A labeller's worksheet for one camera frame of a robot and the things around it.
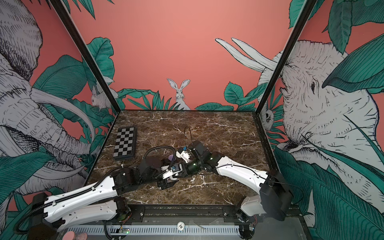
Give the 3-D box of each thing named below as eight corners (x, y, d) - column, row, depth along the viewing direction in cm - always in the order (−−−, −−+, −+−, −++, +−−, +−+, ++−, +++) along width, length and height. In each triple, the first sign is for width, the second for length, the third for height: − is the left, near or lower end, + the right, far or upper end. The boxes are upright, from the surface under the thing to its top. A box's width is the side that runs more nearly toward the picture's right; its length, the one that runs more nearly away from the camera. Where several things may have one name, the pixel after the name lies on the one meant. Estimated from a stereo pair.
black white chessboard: (114, 161, 95) (112, 158, 91) (120, 131, 110) (117, 127, 107) (135, 158, 96) (132, 154, 93) (137, 129, 112) (135, 125, 108)
